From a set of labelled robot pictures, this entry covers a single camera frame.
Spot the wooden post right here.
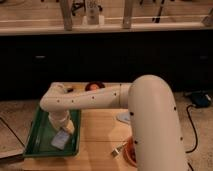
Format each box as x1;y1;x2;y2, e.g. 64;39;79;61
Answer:
122;0;133;29

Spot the dark blue floor device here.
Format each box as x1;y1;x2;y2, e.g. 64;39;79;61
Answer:
189;92;211;108

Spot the thin black cable left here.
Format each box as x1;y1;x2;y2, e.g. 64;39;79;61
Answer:
0;116;25;147

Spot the red bowl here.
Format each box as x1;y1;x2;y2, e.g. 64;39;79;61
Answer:
85;82;105;91

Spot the wooden post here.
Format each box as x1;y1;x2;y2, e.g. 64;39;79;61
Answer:
59;0;72;31
122;0;133;29

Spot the black brush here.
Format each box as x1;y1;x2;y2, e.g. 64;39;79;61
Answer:
67;88;74;93

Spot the light blue sponge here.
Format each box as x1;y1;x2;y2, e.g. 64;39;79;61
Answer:
51;129;70;150

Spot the orange bowl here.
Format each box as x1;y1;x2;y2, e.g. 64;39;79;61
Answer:
123;137;137;167

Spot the green plastic tray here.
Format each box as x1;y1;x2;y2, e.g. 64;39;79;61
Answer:
23;107;81;158

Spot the wooden post left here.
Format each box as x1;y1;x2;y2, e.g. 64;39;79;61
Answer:
59;0;72;31

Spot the small metal cube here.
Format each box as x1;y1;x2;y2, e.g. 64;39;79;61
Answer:
111;148;120;157

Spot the light blue plate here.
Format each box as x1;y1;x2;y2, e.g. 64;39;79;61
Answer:
116;112;130;124

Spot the black floor cable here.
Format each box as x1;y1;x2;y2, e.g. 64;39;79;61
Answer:
184;104;199;171

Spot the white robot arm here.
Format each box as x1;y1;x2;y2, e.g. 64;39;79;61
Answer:
40;75;188;171

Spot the long wooden shelf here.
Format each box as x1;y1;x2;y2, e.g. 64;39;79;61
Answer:
0;19;213;36

